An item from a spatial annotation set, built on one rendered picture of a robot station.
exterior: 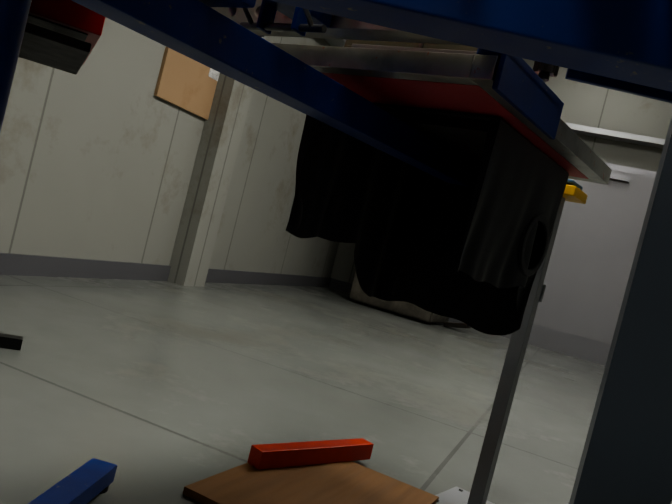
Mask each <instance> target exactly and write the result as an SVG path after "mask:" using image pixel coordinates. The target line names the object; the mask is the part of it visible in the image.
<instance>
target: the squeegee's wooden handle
mask: <svg viewBox="0 0 672 504"><path fill-rule="evenodd" d="M352 44H368V45H384V46H400V47H416V48H419V45H418V43H409V42H388V41H367V40H346V42H345V45H344V47H351V46H352ZM423 48H432V49H449V50H465V51H477V49H478V48H476V47H471V46H467V45H451V44H430V43H424V45H423Z"/></svg>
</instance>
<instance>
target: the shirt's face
mask: <svg viewBox="0 0 672 504"><path fill-rule="evenodd" d="M373 104H375V105H377V106H381V107H390V108H398V109H407V110H416V111H425V112H434V113H443V114H451V115H460V116H469V117H478V118H487V119H496V120H497V118H498V117H497V116H489V115H480V114H471V113H462V112H453V111H443V110H434V109H425V108H416V107H407V106H398V105H389V104H380V103H373Z"/></svg>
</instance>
